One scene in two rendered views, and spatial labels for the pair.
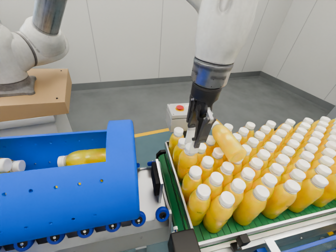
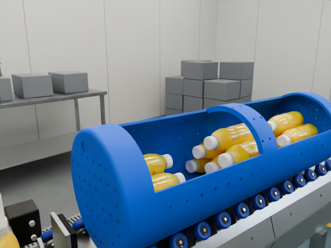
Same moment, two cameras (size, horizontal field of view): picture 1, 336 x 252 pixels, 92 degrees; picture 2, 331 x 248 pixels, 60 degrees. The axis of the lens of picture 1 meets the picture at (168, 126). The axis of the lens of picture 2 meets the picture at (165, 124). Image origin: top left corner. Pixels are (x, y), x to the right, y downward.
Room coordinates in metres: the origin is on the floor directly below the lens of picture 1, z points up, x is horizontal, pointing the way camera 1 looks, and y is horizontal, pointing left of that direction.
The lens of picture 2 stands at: (0.88, 0.04, 1.39)
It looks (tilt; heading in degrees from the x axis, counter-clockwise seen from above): 15 degrees down; 160
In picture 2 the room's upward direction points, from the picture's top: straight up
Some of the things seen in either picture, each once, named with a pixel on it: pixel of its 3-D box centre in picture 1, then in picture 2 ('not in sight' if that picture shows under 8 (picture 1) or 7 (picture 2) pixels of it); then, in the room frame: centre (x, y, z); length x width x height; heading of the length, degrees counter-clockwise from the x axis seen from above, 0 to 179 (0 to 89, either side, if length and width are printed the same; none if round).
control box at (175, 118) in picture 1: (188, 116); not in sight; (0.67, -0.09, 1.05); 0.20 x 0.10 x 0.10; 107
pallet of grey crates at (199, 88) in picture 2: not in sight; (207, 98); (-3.30, 2.30, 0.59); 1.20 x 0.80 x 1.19; 26
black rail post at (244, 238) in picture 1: (240, 242); not in sight; (0.18, -0.26, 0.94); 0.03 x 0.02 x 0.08; 107
